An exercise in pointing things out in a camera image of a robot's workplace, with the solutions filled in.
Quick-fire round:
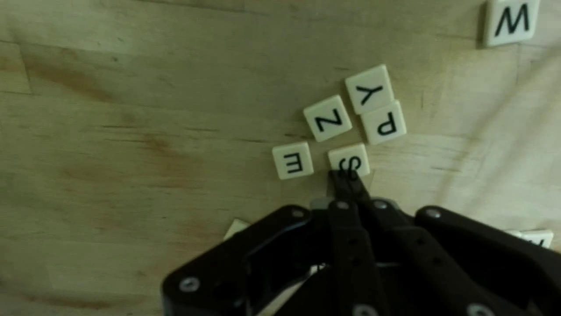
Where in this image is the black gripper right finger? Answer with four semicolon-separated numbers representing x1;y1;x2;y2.
349;168;561;316

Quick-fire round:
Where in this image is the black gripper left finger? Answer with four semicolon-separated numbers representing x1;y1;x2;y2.
161;168;391;316

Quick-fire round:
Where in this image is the cream letter tile S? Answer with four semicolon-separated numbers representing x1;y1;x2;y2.
326;142;373;180

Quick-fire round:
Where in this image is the cream letter tile E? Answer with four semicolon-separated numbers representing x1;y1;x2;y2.
270;140;315;180

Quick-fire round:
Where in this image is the cream letter tile P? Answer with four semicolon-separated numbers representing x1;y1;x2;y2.
359;98;408;147

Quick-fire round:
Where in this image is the cream letter tile Z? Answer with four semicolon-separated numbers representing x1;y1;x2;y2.
301;93;354;144

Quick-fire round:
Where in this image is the cream letter tile Y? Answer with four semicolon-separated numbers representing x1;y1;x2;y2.
343;63;396;115

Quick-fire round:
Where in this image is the cream letter tile W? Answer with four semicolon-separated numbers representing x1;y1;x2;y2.
480;0;541;49

